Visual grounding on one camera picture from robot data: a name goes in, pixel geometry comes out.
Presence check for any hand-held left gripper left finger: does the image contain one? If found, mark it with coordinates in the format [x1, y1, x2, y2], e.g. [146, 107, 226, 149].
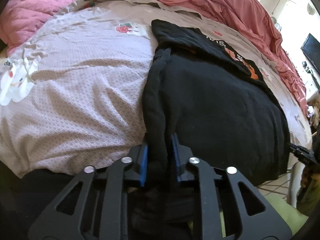
[27, 144, 150, 240]

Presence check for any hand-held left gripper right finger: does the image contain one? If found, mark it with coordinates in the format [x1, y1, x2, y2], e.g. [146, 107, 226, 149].
[171, 133, 292, 240]

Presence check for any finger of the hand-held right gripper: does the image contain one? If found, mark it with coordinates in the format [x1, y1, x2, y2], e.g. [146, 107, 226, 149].
[287, 142, 304, 157]

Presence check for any black sweater with orange print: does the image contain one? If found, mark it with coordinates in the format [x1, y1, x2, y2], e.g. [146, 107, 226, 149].
[130, 19, 291, 228]

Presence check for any pile of clothes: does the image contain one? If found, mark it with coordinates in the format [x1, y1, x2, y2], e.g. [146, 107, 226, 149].
[307, 97, 320, 137]

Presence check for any white drawer cabinet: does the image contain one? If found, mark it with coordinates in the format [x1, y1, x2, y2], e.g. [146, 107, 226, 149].
[299, 62, 317, 103]

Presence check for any person's green garment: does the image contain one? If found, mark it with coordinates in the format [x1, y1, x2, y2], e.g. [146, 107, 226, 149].
[265, 175, 320, 233]

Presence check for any black flat television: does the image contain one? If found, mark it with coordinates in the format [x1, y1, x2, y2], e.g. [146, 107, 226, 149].
[301, 33, 320, 90]

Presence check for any pale patterned bed sheet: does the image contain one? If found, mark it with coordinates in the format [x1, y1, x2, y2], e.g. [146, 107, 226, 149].
[0, 0, 313, 178]

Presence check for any dark cloth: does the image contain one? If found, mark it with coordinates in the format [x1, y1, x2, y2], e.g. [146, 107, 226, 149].
[0, 167, 84, 240]

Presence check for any salmon red duvet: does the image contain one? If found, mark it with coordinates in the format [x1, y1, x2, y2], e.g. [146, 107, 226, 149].
[102, 0, 310, 117]

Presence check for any pink quilted blanket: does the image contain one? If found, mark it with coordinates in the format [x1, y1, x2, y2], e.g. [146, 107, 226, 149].
[0, 0, 106, 55]

